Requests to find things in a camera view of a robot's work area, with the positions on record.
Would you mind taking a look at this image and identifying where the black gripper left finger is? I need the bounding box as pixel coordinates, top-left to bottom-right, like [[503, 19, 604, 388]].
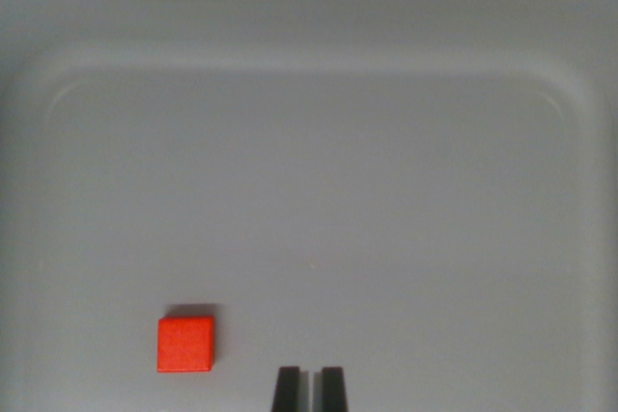
[[271, 366, 311, 412]]

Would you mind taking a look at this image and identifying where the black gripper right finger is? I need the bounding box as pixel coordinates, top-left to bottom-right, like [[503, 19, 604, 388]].
[[312, 366, 351, 412]]

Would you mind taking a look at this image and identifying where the red block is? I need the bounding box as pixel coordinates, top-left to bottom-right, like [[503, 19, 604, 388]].
[[156, 315, 216, 374]]

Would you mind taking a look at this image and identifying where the grey plastic bin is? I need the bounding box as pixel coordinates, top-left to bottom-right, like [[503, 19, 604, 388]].
[[0, 0, 618, 412]]

